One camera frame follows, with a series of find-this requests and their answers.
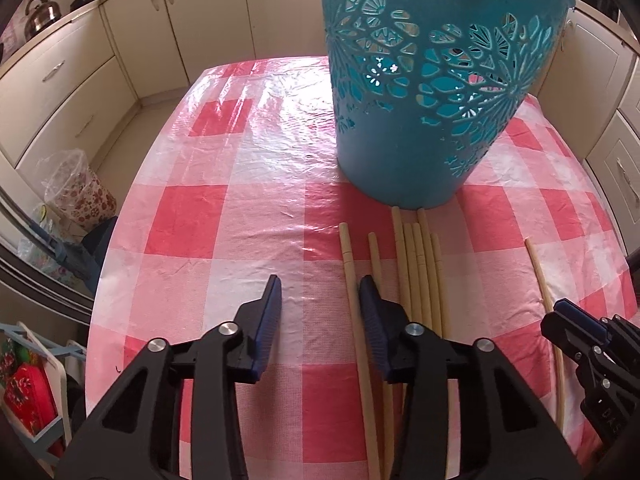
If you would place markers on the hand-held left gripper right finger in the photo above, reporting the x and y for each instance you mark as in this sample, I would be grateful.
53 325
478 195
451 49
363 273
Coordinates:
372 322

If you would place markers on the floral trash bin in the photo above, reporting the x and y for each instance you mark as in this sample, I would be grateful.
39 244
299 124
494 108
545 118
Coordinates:
82 192

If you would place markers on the cream lower door cabinets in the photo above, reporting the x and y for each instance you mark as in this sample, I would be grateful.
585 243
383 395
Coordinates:
200 20

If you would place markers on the row of bamboo chopsticks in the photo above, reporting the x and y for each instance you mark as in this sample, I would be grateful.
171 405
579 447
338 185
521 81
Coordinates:
421 270

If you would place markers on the light blue rack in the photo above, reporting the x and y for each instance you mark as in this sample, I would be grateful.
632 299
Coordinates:
50 440

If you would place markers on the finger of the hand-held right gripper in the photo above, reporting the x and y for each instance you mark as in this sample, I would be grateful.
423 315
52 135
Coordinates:
580 317
570 342

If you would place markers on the cream drawer cabinet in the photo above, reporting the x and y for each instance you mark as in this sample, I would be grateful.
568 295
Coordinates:
65 85

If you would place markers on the white panelled drawer cabinet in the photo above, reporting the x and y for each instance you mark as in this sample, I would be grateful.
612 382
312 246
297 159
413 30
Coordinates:
600 110

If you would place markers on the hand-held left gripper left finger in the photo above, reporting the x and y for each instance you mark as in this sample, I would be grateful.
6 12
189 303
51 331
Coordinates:
267 322

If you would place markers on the red white checkered tablecloth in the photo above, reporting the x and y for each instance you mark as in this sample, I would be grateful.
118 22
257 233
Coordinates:
225 160

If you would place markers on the red floral bag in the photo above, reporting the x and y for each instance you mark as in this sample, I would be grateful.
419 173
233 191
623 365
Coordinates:
27 400

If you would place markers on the teal perforated plastic basket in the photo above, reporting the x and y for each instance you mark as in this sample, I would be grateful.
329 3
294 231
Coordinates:
410 150

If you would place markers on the steel kettle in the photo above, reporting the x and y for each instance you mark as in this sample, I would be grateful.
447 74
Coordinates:
42 17

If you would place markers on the single bamboo chopstick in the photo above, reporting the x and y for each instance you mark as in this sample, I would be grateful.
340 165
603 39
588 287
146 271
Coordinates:
537 272

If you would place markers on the blue box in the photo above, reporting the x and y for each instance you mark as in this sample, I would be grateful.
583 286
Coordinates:
102 255

